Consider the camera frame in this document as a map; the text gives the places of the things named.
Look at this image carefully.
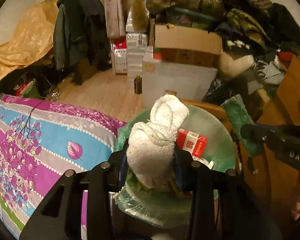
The pile of dark clothes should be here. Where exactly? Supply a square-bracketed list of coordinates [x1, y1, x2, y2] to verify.
[212, 0, 300, 100]

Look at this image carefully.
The brown cardboard box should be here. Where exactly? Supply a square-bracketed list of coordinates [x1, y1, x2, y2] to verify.
[153, 24, 222, 67]

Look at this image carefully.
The green lined trash bin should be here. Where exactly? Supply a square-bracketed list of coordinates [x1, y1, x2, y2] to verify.
[113, 105, 236, 228]

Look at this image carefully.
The dark glass bottle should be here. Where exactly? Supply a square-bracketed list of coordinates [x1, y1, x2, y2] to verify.
[134, 75, 142, 95]

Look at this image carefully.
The red white bag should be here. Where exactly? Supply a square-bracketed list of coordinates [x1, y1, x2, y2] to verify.
[110, 37, 127, 75]

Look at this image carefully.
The green fuzzy cloth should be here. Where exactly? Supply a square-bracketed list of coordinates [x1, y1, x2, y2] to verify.
[221, 94, 264, 157]

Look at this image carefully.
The wooden chair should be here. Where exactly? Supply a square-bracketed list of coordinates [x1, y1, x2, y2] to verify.
[180, 99, 241, 173]

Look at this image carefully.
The colourful floral bed cover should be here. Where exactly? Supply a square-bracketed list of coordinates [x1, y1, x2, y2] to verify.
[0, 95, 124, 239]

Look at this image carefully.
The white HP box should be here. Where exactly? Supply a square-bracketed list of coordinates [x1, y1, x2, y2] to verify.
[141, 52, 218, 108]

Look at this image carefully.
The wooden dresser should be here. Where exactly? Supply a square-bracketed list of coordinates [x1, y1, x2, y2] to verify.
[240, 55, 300, 239]

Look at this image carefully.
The dark jacket on chair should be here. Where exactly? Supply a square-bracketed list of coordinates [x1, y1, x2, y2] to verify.
[53, 0, 110, 70]

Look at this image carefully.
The yellow cloth covered furniture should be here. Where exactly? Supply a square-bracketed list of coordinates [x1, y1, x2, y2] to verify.
[0, 0, 58, 81]

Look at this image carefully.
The green storage box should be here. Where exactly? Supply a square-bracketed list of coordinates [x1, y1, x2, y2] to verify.
[14, 79, 41, 99]

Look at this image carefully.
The red cigarette box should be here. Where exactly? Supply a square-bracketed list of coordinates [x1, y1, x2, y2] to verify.
[176, 128, 208, 158]

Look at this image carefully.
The white fluffy towel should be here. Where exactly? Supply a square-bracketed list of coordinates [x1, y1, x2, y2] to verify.
[126, 94, 189, 189]

